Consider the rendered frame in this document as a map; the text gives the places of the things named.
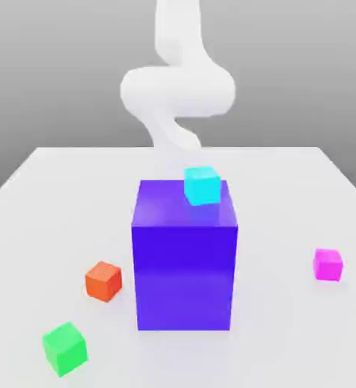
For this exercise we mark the small magenta cube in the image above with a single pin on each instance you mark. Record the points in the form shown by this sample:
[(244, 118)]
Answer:
[(328, 265)]

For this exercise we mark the large purple box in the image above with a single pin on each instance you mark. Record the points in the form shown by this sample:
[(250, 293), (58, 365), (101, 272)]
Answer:
[(184, 272)]

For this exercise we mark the small cyan cube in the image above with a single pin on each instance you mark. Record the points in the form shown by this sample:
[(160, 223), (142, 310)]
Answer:
[(202, 186)]

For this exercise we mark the small green cube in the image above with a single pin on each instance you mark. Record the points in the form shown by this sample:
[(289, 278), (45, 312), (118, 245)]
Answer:
[(64, 348)]

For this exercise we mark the small orange cube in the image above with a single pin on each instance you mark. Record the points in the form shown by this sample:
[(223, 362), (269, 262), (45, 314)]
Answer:
[(103, 282)]

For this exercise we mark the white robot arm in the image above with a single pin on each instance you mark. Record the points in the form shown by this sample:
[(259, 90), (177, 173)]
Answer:
[(178, 91)]

